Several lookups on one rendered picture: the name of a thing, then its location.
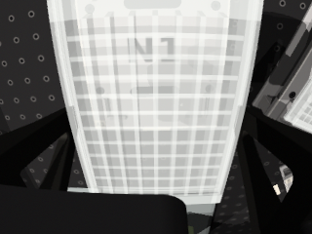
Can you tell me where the black perforated breadboard table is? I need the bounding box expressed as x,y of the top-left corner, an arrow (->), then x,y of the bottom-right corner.
0,0 -> 312,234

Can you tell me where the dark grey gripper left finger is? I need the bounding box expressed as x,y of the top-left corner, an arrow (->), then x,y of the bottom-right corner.
0,107 -> 75,191

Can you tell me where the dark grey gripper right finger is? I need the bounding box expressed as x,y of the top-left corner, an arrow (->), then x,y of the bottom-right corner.
237,107 -> 312,234

